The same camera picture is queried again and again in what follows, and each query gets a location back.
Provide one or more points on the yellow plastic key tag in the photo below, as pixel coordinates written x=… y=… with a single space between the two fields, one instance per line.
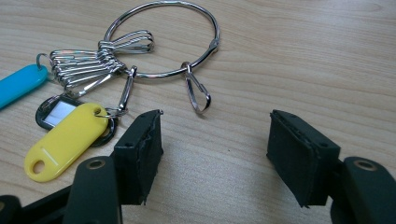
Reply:
x=65 y=143

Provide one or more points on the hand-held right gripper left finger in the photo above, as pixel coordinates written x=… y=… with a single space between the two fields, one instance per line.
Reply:
x=140 y=161

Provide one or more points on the black plastic key tag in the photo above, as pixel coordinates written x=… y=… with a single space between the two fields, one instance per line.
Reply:
x=46 y=113

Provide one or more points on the blue plastic key tag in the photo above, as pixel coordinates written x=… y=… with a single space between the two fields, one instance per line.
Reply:
x=20 y=83

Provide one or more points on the metal snap clip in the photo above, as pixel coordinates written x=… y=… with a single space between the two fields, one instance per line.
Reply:
x=199 y=92
x=126 y=91

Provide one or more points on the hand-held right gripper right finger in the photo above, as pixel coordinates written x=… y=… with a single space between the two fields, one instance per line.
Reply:
x=299 y=161

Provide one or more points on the bunch of metal snap clips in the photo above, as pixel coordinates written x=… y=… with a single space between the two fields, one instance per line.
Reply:
x=82 y=69

